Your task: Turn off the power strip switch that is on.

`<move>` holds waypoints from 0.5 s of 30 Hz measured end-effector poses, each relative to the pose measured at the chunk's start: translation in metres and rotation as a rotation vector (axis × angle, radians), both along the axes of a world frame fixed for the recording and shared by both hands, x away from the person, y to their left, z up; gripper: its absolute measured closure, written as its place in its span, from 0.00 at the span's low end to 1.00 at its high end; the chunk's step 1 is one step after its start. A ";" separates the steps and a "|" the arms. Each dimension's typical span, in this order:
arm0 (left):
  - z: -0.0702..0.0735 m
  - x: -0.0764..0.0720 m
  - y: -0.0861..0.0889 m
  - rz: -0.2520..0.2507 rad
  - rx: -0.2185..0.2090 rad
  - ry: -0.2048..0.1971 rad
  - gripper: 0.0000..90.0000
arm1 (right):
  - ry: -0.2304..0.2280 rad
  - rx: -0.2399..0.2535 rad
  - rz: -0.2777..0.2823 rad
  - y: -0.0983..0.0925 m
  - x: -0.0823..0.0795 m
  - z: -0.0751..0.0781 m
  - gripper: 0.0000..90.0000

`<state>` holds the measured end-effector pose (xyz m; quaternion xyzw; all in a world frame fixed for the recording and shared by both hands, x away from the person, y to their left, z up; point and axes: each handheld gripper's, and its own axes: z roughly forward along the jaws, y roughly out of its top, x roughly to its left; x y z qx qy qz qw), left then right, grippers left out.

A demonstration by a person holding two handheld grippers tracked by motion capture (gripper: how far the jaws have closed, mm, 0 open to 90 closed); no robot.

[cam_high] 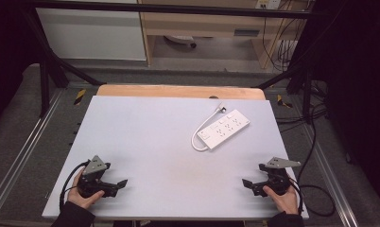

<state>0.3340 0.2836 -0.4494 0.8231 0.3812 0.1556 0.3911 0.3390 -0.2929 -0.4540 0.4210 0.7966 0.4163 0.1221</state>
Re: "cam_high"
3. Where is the white cabinet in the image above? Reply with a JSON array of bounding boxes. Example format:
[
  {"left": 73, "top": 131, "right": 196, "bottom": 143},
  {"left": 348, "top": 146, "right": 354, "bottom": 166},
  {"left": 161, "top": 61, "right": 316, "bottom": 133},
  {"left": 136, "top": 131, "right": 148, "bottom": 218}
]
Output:
[{"left": 35, "top": 7, "right": 147, "bottom": 61}]

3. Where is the office chair base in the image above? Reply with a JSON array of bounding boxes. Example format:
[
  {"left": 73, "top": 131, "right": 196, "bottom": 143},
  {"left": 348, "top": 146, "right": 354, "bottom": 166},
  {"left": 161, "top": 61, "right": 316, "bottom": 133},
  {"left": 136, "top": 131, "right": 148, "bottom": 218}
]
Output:
[{"left": 164, "top": 34, "right": 198, "bottom": 49}]

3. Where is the black curtain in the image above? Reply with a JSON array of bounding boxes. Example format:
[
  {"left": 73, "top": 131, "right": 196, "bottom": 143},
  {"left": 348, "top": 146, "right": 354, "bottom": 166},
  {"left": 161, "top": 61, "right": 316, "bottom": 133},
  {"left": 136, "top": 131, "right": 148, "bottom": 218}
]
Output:
[
  {"left": 291, "top": 0, "right": 380, "bottom": 216},
  {"left": 0, "top": 0, "right": 44, "bottom": 127}
]

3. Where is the aluminium floor rail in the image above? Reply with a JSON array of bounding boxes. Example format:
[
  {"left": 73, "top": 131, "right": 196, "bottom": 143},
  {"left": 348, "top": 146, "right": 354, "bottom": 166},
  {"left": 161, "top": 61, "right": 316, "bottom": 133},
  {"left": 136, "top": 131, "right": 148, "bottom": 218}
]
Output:
[
  {"left": 0, "top": 88, "right": 66, "bottom": 209},
  {"left": 300, "top": 116, "right": 360, "bottom": 227}
]

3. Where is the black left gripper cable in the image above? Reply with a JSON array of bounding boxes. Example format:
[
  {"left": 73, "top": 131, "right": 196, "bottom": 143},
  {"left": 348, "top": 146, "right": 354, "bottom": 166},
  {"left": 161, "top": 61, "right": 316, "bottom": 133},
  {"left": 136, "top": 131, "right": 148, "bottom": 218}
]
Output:
[{"left": 59, "top": 160, "right": 91, "bottom": 210}]

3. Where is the white power strip cable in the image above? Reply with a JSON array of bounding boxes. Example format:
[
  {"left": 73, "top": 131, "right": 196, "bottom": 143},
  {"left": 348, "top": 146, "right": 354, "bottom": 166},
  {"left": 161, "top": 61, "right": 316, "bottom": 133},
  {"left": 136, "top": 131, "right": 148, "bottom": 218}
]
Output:
[{"left": 190, "top": 106, "right": 224, "bottom": 152}]

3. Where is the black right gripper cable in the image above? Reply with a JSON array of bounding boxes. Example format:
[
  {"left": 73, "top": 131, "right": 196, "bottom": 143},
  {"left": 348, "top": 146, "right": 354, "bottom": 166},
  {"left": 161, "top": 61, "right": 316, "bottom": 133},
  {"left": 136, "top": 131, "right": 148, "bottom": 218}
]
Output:
[{"left": 285, "top": 103, "right": 337, "bottom": 218}]

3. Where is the white power strip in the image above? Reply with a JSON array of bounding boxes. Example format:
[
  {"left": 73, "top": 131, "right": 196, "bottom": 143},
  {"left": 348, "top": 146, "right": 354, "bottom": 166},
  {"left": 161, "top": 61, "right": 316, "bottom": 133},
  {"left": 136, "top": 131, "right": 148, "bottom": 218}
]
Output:
[{"left": 197, "top": 109, "right": 251, "bottom": 151}]

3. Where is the person's left hand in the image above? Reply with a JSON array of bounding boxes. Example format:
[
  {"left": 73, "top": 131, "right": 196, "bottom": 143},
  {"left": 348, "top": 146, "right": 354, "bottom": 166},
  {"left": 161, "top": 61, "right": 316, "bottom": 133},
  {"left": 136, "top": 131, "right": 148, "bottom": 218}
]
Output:
[{"left": 66, "top": 167, "right": 106, "bottom": 210}]

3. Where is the bundle of black cables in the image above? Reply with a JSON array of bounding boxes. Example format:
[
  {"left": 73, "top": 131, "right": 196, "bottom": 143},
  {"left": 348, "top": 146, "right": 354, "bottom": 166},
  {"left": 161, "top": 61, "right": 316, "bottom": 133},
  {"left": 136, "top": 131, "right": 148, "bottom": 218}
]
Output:
[{"left": 262, "top": 0, "right": 309, "bottom": 73}]

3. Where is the white wall socket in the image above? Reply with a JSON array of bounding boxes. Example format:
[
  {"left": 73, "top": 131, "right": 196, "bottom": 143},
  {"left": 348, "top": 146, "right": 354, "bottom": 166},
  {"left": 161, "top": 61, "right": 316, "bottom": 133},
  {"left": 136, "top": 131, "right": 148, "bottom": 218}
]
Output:
[{"left": 254, "top": 0, "right": 283, "bottom": 10}]

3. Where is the light wooden desk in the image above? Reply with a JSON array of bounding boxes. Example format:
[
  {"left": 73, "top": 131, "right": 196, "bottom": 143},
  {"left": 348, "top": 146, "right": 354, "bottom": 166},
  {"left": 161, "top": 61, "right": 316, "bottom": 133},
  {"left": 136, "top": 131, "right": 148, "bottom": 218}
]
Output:
[{"left": 137, "top": 0, "right": 309, "bottom": 69}]

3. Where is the black metal frame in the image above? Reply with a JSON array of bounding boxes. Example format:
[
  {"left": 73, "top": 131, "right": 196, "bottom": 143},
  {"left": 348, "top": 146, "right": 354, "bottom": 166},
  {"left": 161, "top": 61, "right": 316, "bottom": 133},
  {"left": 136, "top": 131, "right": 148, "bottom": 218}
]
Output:
[{"left": 19, "top": 0, "right": 315, "bottom": 125}]

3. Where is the person's right hand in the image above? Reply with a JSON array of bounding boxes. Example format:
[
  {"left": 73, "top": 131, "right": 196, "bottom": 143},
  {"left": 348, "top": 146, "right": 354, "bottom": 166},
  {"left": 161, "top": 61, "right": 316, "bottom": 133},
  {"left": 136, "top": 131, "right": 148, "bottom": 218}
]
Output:
[{"left": 262, "top": 184, "right": 300, "bottom": 216}]

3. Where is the wooden table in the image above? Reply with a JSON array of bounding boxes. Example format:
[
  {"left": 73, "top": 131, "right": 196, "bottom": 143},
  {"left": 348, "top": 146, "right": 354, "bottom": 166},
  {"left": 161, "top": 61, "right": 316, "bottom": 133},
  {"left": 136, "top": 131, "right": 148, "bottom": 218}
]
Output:
[{"left": 95, "top": 83, "right": 268, "bottom": 101}]

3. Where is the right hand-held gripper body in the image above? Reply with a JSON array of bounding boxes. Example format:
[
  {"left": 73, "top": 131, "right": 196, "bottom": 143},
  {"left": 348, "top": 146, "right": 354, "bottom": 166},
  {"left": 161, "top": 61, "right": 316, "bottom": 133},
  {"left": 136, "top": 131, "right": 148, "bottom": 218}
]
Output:
[{"left": 258, "top": 156, "right": 302, "bottom": 197}]

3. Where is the yellow black floor tape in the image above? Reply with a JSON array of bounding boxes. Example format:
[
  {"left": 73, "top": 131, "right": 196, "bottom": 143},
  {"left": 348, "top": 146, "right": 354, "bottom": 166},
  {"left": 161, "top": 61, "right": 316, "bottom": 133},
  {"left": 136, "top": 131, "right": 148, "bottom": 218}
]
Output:
[
  {"left": 73, "top": 88, "right": 87, "bottom": 106},
  {"left": 276, "top": 94, "right": 294, "bottom": 109}
]

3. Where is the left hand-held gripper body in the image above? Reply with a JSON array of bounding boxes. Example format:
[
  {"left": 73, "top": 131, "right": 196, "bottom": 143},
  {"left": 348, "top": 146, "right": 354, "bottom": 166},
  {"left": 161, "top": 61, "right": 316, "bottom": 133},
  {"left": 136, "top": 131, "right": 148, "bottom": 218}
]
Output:
[{"left": 77, "top": 154, "right": 112, "bottom": 200}]

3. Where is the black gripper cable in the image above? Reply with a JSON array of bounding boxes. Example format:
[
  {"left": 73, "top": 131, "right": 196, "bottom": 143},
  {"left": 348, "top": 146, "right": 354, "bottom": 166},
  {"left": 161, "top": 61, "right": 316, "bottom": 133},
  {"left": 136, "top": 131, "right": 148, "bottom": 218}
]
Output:
[
  {"left": 59, "top": 160, "right": 91, "bottom": 210},
  {"left": 285, "top": 103, "right": 337, "bottom": 218}
]

